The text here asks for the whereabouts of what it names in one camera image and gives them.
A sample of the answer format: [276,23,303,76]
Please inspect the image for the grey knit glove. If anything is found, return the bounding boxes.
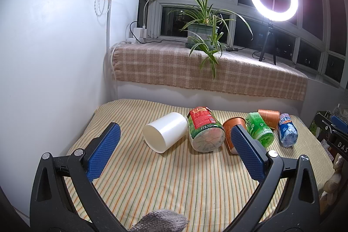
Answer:
[129,209,189,232]

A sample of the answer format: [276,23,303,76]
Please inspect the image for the far orange paper cup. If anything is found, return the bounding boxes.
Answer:
[258,109,280,130]

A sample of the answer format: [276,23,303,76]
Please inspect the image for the white power adapter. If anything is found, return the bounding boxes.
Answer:
[133,26,147,39]

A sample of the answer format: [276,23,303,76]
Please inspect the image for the plaid beige sill cloth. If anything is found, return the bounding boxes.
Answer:
[112,42,308,101]

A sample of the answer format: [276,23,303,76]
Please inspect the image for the near orange paper cup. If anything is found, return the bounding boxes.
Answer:
[222,116,246,155]

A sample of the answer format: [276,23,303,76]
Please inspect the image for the cut green tea bottle cup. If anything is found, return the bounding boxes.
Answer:
[187,106,225,153]

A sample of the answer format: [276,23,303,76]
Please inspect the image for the orange paper cup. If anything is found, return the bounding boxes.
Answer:
[258,109,280,130]
[222,116,246,155]

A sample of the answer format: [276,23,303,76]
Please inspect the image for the white plastic cup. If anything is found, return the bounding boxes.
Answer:
[143,112,188,154]

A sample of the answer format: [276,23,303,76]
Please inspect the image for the potted spider plant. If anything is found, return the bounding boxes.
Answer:
[178,0,254,78]

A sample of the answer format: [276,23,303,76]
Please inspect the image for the blue soda bottle cup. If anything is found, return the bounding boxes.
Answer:
[278,113,298,148]

